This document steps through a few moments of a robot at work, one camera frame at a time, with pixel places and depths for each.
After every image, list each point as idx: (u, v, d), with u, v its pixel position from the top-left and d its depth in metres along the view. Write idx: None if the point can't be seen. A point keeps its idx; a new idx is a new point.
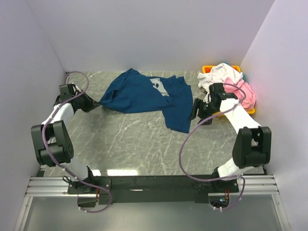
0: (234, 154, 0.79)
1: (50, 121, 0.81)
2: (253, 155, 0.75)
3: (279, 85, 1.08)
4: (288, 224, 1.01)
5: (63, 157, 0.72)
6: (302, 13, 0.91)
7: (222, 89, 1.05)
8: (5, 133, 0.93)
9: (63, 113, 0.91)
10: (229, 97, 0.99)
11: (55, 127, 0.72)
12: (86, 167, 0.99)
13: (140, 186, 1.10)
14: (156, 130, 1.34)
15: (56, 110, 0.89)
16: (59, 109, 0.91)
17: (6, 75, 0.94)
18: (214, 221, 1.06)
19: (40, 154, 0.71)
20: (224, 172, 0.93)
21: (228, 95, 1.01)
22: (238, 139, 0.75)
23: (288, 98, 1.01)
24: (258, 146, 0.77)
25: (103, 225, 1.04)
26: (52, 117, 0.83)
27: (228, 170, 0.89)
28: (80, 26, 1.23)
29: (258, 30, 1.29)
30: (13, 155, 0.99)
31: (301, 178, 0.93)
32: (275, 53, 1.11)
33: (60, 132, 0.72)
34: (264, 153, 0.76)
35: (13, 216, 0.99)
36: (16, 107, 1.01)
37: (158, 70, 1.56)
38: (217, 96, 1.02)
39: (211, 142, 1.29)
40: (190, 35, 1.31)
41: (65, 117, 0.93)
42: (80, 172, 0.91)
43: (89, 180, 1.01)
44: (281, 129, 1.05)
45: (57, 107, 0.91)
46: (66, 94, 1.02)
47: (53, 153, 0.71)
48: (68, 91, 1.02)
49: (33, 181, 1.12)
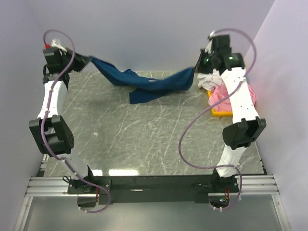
0: (224, 135, 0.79)
1: (47, 115, 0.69)
2: (242, 139, 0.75)
3: (281, 85, 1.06)
4: (288, 225, 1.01)
5: (64, 147, 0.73)
6: (302, 13, 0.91)
7: (227, 44, 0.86)
8: (5, 133, 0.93)
9: (58, 95, 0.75)
10: (236, 64, 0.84)
11: (53, 121, 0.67)
12: (86, 166, 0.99)
13: (140, 186, 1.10)
14: (156, 130, 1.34)
15: (50, 96, 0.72)
16: (52, 92, 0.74)
17: (7, 75, 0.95)
18: (214, 221, 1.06)
19: (43, 146, 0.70)
20: (220, 163, 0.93)
21: (235, 59, 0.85)
22: (233, 127, 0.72)
23: (290, 100, 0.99)
24: (249, 131, 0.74)
25: (103, 225, 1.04)
26: (48, 107, 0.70)
27: (224, 161, 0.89)
28: (80, 26, 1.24)
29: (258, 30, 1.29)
30: (14, 154, 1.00)
31: (301, 177, 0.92)
32: (275, 52, 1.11)
33: (59, 126, 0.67)
34: (253, 137, 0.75)
35: (14, 215, 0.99)
36: (16, 107, 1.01)
37: (158, 70, 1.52)
38: (222, 57, 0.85)
39: (211, 142, 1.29)
40: (190, 34, 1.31)
41: (60, 99, 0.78)
42: (80, 168, 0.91)
43: (88, 177, 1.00)
44: (283, 129, 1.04)
45: (50, 91, 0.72)
46: (55, 64, 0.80)
47: (52, 145, 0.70)
48: (56, 59, 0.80)
49: (33, 181, 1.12)
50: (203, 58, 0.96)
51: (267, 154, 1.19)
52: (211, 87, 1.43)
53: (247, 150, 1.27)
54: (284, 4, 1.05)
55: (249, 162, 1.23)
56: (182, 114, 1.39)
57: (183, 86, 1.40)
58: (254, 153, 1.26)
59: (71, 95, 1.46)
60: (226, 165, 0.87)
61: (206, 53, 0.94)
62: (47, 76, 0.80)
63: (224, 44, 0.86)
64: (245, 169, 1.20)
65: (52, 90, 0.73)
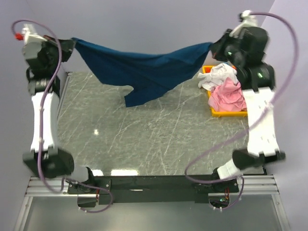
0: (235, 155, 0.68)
1: (42, 147, 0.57)
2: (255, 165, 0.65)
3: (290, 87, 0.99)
4: (288, 225, 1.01)
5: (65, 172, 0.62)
6: (302, 14, 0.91)
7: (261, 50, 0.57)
8: (5, 133, 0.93)
9: (50, 113, 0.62)
10: (262, 87, 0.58)
11: (50, 153, 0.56)
12: (86, 168, 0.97)
13: (140, 187, 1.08)
14: (156, 130, 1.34)
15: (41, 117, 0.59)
16: (44, 110, 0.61)
17: (7, 76, 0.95)
18: (215, 221, 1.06)
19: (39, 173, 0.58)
20: (224, 171, 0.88)
21: (265, 79, 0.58)
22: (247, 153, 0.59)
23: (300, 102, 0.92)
24: None
25: (104, 225, 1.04)
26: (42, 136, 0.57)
27: (228, 171, 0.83)
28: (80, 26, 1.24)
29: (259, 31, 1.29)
30: (14, 154, 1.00)
31: (301, 178, 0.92)
32: (275, 52, 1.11)
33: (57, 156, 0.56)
34: None
35: (14, 215, 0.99)
36: (15, 107, 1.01)
37: None
38: (246, 63, 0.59)
39: (211, 142, 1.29)
40: (190, 34, 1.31)
41: (53, 113, 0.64)
42: (81, 173, 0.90)
43: (88, 181, 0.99)
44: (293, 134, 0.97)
45: (40, 111, 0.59)
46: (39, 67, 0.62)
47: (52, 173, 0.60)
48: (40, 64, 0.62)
49: (33, 181, 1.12)
50: (232, 43, 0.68)
51: None
52: (211, 87, 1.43)
53: None
54: (289, 3, 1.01)
55: None
56: (182, 114, 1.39)
57: (190, 69, 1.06)
58: None
59: (71, 96, 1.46)
60: (230, 177, 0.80)
61: (234, 38, 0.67)
62: (33, 84, 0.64)
63: (258, 51, 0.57)
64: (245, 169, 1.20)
65: (42, 110, 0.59)
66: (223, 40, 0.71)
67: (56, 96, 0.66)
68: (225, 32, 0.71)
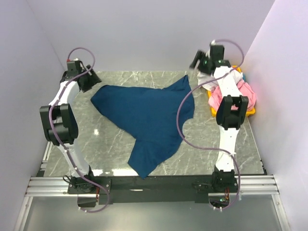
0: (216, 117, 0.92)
1: (57, 103, 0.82)
2: (232, 116, 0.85)
3: (274, 81, 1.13)
4: (288, 225, 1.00)
5: (67, 136, 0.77)
6: (300, 11, 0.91)
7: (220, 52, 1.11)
8: (6, 130, 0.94)
9: (71, 89, 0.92)
10: (224, 64, 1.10)
11: (62, 108, 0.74)
12: (88, 166, 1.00)
13: (140, 187, 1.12)
14: None
15: (62, 90, 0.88)
16: (66, 88, 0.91)
17: (8, 75, 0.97)
18: (214, 221, 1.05)
19: (48, 132, 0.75)
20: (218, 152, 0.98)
21: (224, 62, 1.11)
22: (222, 104, 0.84)
23: (274, 89, 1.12)
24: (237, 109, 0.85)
25: (103, 225, 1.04)
26: (59, 98, 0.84)
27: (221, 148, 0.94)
28: (81, 26, 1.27)
29: (262, 35, 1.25)
30: (15, 152, 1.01)
31: (300, 175, 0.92)
32: (277, 52, 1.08)
33: (68, 112, 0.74)
34: (240, 117, 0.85)
35: (14, 215, 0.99)
36: (16, 105, 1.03)
37: (158, 70, 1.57)
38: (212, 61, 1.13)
39: (211, 143, 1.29)
40: (190, 34, 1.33)
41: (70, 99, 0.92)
42: (82, 163, 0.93)
43: (88, 178, 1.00)
44: (276, 117, 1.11)
45: (64, 87, 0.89)
46: (73, 70, 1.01)
47: (57, 132, 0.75)
48: (75, 67, 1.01)
49: (33, 181, 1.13)
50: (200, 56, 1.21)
51: (267, 155, 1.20)
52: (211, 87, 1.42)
53: (247, 150, 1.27)
54: (288, 6, 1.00)
55: (249, 161, 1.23)
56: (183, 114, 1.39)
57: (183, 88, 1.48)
58: (254, 153, 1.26)
59: None
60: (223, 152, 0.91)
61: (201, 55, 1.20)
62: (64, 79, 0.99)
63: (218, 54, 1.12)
64: (245, 170, 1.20)
65: (64, 88, 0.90)
66: (198, 55, 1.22)
67: (75, 87, 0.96)
68: (198, 53, 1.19)
